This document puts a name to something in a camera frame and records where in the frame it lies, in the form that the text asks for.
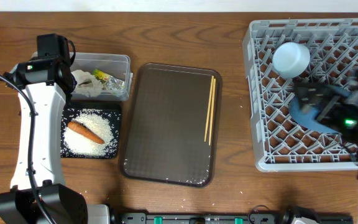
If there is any white tissue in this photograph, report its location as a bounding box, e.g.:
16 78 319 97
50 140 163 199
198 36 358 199
71 70 104 97

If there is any dark blue plate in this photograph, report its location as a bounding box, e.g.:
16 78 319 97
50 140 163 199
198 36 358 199
288 83 351 134

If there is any foil snack wrapper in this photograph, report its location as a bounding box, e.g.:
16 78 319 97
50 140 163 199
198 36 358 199
93 69 125 91

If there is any orange carrot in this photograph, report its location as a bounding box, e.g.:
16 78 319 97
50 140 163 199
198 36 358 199
67 121 104 144

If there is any white rice pile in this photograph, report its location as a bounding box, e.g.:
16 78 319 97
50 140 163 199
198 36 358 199
63 112 119 157

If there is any light blue bowl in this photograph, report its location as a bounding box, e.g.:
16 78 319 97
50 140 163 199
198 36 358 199
272 42 311 79

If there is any wooden chopstick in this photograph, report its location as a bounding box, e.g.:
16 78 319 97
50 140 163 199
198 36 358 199
208 77 216 146
204 76 214 142

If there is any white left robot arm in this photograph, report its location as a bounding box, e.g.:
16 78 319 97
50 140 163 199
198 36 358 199
0 58 110 223

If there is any grey dishwasher rack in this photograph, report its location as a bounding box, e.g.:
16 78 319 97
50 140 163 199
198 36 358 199
242 18 358 172

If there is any black tray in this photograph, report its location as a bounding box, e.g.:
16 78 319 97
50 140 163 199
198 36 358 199
60 100 123 159

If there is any brown serving tray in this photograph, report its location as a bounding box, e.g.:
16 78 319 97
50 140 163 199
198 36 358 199
120 63 223 187

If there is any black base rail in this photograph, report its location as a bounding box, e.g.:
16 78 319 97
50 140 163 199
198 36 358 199
110 205 354 224

